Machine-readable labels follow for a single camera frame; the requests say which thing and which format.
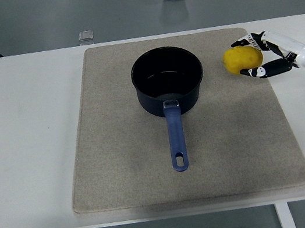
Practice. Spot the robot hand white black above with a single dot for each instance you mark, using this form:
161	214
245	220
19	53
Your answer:
304	53

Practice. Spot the yellow potato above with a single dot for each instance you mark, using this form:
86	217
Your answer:
240	58

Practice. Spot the white table leg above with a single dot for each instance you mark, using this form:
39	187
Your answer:
285	219

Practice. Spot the beige table mat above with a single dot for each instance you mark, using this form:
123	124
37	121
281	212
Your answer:
118	155

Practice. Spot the small clear square object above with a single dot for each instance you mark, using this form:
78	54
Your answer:
86	35

